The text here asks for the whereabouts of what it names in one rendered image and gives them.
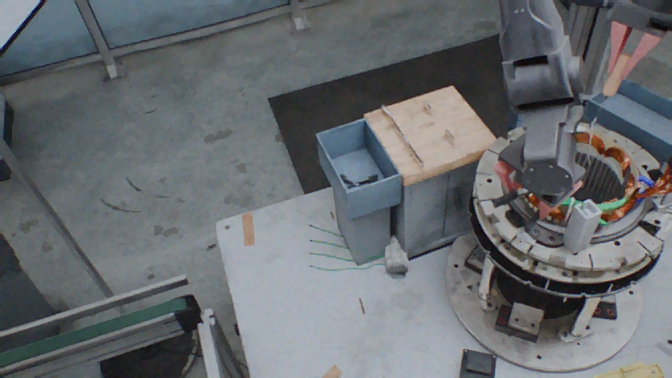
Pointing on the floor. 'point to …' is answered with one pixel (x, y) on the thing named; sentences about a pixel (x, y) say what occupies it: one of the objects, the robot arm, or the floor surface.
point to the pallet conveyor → (119, 335)
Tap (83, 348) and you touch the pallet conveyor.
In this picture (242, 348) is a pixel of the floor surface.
